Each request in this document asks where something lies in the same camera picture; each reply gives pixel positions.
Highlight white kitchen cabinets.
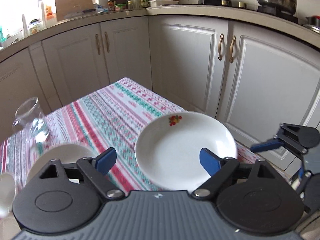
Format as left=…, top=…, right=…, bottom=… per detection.
left=1, top=15, right=319, bottom=146

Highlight striped patterned tablecloth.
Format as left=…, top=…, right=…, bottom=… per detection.
left=0, top=76, right=268, bottom=201

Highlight clear glass mug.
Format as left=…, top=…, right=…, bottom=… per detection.
left=12, top=97, right=49, bottom=143

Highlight dark soy sauce bottle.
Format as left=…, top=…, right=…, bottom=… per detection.
left=107, top=0, right=116, bottom=11

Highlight white plate fruit print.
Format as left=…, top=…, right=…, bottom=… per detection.
left=135, top=112, right=237, bottom=192
left=26, top=143, right=99, bottom=184

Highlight white bowl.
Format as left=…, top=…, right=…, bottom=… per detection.
left=0, top=173, right=17, bottom=218

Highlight cardboard box on counter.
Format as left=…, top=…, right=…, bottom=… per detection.
left=55, top=0, right=95, bottom=22

